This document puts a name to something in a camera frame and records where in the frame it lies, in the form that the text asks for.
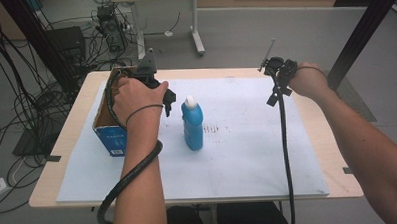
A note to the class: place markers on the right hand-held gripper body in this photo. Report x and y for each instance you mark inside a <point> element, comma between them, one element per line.
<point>280,70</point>

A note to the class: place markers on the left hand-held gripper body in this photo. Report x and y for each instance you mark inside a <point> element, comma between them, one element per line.
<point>147,65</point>

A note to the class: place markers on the blue bottle with white cap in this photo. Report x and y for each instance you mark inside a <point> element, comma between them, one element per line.
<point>193,125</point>

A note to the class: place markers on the blue cardboard box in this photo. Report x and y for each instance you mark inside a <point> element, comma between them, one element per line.
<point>109,138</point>

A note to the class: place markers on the person's right hand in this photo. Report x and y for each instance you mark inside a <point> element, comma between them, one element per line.
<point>310,80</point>

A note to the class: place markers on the person's left hand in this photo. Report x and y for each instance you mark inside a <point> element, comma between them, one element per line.
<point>136,97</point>

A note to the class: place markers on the black wrist band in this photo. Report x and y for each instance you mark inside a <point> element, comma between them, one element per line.
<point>143,109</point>

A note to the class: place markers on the computer tower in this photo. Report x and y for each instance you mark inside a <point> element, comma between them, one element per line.
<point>112,28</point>

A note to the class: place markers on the white table mat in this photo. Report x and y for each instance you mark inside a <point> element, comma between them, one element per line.
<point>238,157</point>

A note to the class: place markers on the black equipment box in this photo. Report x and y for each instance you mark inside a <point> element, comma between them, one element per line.
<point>67,43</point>

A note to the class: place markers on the black tape piece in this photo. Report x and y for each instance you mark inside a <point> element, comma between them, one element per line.
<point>347,170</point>
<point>53,158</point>

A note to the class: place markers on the black floor mat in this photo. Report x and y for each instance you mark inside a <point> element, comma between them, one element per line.
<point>30,143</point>

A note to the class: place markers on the black metal post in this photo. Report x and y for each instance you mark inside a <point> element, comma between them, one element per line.
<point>360,36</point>
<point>40,40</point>

